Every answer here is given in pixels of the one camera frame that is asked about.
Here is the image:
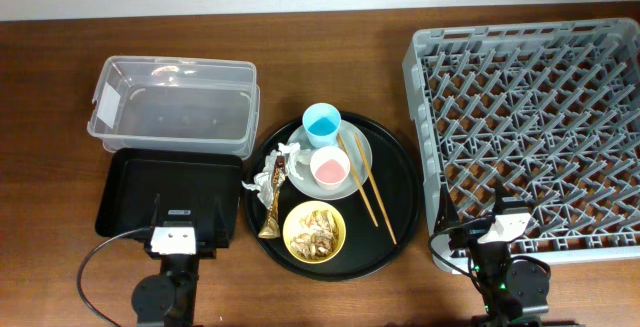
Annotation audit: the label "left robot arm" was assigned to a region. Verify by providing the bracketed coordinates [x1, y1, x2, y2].
[131, 197, 232, 326]

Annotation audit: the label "right wooden chopstick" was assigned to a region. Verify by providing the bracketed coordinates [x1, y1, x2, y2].
[354, 133, 397, 245]

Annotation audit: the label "left wooden chopstick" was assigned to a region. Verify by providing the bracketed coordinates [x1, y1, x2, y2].
[337, 133, 379, 227]

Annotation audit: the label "wooden chopstick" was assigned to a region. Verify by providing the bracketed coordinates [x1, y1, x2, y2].
[337, 133, 379, 227]
[354, 133, 397, 245]

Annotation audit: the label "pink cup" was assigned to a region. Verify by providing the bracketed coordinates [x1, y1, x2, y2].
[310, 146, 351, 190]

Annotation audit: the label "food scraps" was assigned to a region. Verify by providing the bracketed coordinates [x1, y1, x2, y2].
[290, 210, 339, 261]

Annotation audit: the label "black rectangular tray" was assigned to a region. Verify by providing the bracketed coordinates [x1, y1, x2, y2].
[95, 148, 243, 244]

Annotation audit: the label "blue cup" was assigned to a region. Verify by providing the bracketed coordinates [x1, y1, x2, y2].
[302, 103, 342, 148]

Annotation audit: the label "yellow bowl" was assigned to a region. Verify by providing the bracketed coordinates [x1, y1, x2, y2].
[282, 201, 347, 264]

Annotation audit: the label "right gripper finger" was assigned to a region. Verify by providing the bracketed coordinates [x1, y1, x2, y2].
[434, 185, 459, 233]
[493, 184, 514, 215]

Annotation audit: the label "clear plastic bin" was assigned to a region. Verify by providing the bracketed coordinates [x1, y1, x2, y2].
[87, 56, 260, 160]

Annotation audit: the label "round black tray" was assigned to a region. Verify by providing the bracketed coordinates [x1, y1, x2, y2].
[257, 111, 424, 282]

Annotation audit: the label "white tissue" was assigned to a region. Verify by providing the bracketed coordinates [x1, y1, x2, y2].
[242, 142, 312, 209]

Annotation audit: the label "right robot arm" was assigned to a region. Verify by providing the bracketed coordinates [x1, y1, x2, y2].
[429, 184, 551, 326]

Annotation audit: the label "grey dishwasher rack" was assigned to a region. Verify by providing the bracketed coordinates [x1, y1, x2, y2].
[402, 18, 639, 264]

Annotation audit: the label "brown gold snack wrapper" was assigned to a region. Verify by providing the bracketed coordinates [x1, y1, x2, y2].
[258, 155, 286, 239]

